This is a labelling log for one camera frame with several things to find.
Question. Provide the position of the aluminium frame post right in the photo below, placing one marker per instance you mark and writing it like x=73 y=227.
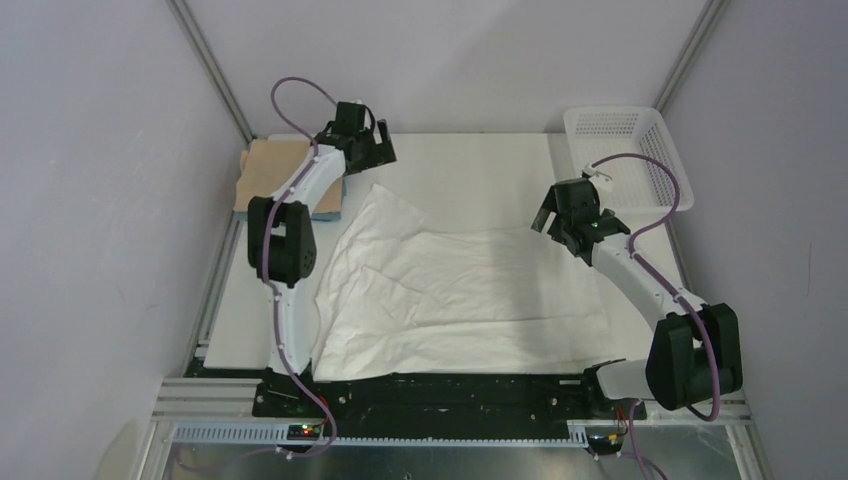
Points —
x=703 y=29

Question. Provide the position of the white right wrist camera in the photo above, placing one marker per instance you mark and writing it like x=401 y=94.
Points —
x=601 y=181

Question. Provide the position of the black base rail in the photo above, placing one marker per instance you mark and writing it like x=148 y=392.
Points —
x=441 y=406

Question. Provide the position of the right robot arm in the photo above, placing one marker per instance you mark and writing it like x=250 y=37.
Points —
x=695 y=352

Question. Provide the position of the aluminium frame post left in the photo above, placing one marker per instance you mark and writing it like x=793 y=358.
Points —
x=197 y=41

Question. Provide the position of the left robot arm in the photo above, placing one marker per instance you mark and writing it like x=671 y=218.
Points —
x=281 y=244

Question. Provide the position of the white t shirt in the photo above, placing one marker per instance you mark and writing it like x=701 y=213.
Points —
x=397 y=298

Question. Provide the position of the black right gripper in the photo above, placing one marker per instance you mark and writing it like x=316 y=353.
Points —
x=549 y=206

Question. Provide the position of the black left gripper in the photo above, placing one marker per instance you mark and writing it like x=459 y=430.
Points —
x=380 y=153

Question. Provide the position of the white plastic basket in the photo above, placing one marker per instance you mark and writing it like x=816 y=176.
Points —
x=639 y=187

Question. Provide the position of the aluminium frame post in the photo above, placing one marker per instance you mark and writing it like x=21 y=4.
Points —
x=197 y=41
x=703 y=29

